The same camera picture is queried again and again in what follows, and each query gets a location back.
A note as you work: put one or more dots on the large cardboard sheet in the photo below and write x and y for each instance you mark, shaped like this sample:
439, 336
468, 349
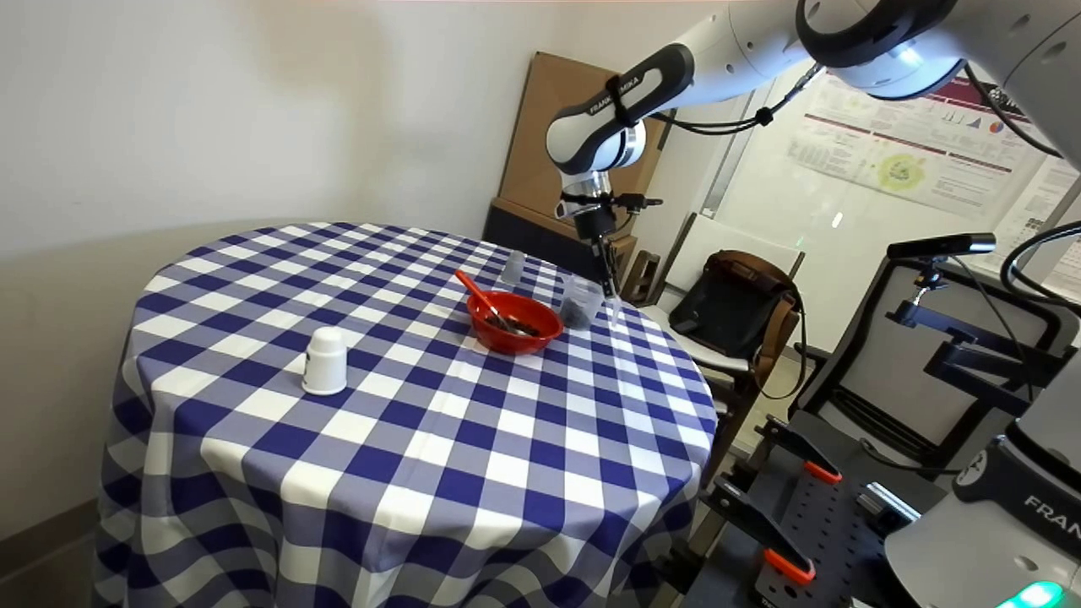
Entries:
527, 185

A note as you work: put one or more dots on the red plastic bowl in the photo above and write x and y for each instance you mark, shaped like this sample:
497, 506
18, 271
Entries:
526, 324

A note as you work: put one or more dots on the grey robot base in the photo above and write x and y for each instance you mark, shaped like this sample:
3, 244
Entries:
1008, 535

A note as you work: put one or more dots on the black orange clamp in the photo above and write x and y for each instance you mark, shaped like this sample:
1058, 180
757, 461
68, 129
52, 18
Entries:
775, 544
807, 451

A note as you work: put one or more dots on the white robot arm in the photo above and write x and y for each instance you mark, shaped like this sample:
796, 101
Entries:
886, 50

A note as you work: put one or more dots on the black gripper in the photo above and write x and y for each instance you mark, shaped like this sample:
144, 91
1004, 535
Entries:
596, 217

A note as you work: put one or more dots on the small white bottle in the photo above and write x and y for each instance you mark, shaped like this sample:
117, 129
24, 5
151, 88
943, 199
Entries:
515, 268

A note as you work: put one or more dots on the blue white checkered tablecloth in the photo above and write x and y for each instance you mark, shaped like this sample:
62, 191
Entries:
436, 476

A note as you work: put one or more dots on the black monitor stand frame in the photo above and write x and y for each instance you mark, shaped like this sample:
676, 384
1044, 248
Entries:
937, 359

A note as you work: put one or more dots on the white plastic bottle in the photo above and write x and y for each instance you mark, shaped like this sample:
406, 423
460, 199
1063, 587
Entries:
325, 363

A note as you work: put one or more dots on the red plastic spoon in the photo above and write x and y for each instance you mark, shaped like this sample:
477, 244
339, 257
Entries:
487, 305

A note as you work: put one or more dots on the black brown bag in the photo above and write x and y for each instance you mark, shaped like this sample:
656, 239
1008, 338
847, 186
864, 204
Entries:
738, 305

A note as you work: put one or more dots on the wall poster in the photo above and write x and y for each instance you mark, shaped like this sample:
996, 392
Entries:
937, 150

